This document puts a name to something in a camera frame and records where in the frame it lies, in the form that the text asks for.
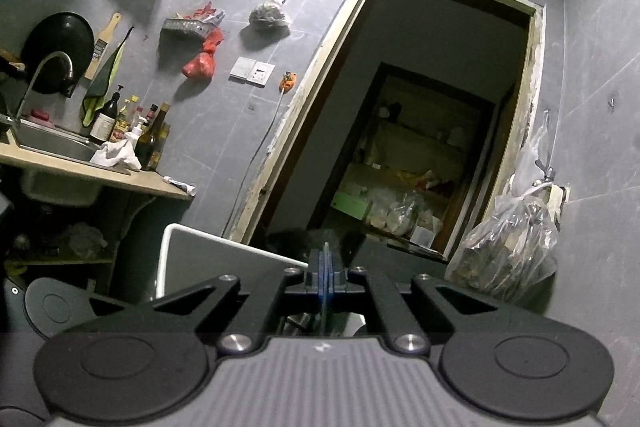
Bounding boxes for steel sink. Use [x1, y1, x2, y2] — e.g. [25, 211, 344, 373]
[9, 116, 109, 164]

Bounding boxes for black wok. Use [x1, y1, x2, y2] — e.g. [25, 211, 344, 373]
[22, 11, 96, 97]

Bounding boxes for steel faucet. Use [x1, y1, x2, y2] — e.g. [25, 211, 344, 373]
[9, 51, 77, 128]

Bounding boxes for wooden countertop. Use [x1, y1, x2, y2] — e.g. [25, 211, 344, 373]
[0, 141, 195, 202]

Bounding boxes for clear empty plastic bag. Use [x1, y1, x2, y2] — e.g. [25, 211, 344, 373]
[512, 109, 556, 204]

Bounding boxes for wooden handled brush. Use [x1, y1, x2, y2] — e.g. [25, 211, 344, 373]
[84, 12, 123, 82]

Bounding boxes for white light switch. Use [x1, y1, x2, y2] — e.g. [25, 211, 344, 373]
[229, 56, 255, 83]

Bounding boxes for wall water tap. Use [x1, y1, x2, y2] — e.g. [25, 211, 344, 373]
[532, 159, 571, 213]

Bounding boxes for red packet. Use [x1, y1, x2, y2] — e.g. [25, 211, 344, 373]
[177, 1, 227, 28]

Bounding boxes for white wall socket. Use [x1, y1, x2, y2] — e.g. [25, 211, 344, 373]
[246, 61, 276, 86]

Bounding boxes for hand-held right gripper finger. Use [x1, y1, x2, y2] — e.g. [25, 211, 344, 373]
[64, 250, 327, 355]
[326, 250, 590, 355]

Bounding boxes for grey power cable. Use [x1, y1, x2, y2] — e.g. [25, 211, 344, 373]
[226, 87, 289, 238]

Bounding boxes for shelf cabinet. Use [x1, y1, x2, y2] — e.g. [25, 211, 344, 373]
[306, 61, 516, 258]

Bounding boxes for green box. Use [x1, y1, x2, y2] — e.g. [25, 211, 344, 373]
[329, 192, 372, 221]

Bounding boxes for metal wall rack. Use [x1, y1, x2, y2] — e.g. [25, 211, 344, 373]
[160, 18, 221, 42]

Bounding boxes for green yellow cloth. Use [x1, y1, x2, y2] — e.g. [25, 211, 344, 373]
[81, 26, 136, 128]

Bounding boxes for door frame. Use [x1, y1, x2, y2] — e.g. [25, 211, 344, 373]
[229, 0, 545, 260]

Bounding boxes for white cloth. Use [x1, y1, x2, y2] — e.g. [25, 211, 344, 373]
[89, 139, 144, 171]

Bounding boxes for white perforated utensil basket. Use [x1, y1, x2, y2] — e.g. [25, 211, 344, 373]
[155, 223, 370, 339]

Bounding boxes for red plastic bag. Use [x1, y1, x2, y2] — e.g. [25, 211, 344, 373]
[181, 28, 224, 81]

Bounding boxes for row of sauce bottles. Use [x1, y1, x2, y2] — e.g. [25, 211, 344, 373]
[89, 84, 172, 172]

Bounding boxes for small bag of dried goods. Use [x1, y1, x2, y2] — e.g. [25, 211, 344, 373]
[248, 0, 293, 34]

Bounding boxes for large plastic bag dark contents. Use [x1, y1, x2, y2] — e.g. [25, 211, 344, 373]
[444, 194, 560, 306]

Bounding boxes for white tube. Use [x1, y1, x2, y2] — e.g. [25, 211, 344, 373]
[162, 175, 197, 197]

